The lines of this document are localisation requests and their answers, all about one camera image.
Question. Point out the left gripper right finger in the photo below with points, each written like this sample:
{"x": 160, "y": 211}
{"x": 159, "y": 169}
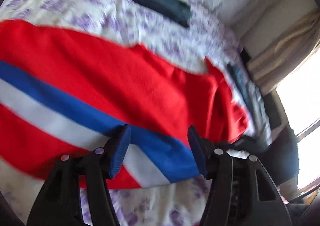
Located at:
{"x": 242, "y": 192}

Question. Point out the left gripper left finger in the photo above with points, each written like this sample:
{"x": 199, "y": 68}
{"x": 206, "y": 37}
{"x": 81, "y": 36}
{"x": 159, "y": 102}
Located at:
{"x": 59, "y": 201}

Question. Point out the red striped track pants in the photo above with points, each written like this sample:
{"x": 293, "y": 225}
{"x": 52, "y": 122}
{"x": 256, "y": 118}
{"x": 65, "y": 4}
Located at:
{"x": 67, "y": 92}

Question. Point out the blue denim jeans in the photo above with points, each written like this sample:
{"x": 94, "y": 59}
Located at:
{"x": 254, "y": 103}

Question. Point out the folded dark green pants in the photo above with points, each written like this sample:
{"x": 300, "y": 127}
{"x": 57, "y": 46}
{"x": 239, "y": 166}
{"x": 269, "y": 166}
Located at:
{"x": 175, "y": 10}

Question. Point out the purple floral bedspread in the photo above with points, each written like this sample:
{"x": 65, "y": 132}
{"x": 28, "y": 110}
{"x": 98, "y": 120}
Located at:
{"x": 127, "y": 24}

